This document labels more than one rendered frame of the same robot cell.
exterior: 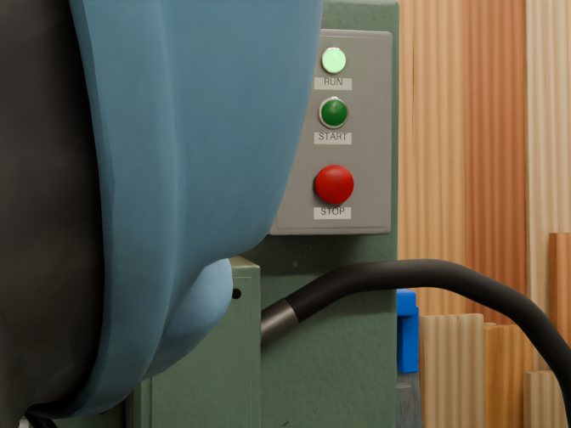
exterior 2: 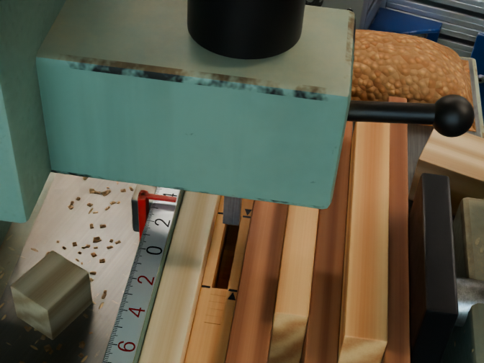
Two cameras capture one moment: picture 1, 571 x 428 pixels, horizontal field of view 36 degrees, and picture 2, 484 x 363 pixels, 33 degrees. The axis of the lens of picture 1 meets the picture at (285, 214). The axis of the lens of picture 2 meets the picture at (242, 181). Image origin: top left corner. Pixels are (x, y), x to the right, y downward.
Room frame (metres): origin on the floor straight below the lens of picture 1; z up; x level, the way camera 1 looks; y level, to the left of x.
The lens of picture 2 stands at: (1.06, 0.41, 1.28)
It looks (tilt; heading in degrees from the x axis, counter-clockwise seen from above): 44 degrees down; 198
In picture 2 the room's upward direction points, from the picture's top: 4 degrees clockwise
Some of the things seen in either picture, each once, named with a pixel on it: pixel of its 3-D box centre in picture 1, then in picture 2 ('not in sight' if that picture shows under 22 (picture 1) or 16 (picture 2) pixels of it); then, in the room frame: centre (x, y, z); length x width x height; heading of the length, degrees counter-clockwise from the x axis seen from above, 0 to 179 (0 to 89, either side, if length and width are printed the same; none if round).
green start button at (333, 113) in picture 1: (334, 112); not in sight; (0.67, -0.04, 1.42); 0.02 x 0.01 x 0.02; 103
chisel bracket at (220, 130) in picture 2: not in sight; (199, 101); (0.77, 0.29, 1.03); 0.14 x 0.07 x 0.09; 103
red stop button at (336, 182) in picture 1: (334, 184); not in sight; (0.67, -0.04, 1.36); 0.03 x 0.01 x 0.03; 103
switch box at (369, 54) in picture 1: (322, 133); not in sight; (0.71, -0.03, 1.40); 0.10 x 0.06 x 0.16; 103
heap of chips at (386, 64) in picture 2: not in sight; (384, 63); (0.54, 0.35, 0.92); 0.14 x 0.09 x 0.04; 103
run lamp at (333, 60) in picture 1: (334, 60); not in sight; (0.67, -0.04, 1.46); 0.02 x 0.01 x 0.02; 103
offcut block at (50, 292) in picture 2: not in sight; (52, 294); (0.77, 0.19, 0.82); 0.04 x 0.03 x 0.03; 167
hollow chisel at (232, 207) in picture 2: not in sight; (233, 186); (0.77, 0.31, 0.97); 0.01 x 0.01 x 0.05; 13
